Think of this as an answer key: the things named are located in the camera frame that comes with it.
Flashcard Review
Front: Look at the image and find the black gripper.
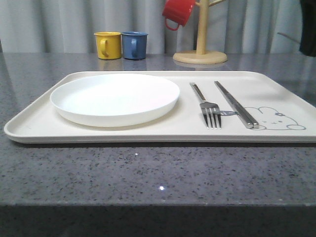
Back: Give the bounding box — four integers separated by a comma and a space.
300, 0, 316, 57

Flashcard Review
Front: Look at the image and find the silver chopstick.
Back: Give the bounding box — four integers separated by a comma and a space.
214, 80, 255, 129
216, 80, 260, 129

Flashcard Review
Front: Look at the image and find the silver fork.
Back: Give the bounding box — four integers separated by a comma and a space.
190, 82, 222, 129

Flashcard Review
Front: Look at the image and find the white round plate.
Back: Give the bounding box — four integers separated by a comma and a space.
50, 74, 180, 127

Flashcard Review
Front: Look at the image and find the cream rabbit serving tray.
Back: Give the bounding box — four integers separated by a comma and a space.
4, 71, 316, 144

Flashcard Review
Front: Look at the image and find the wooden mug tree stand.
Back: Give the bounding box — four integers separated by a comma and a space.
173, 0, 227, 64

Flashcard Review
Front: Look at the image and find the red mug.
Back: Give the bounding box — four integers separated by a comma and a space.
162, 0, 196, 31

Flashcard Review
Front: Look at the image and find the blue mug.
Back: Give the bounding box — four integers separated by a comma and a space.
121, 32, 148, 60

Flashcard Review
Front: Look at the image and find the yellow mug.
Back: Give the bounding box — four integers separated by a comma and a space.
94, 32, 121, 60

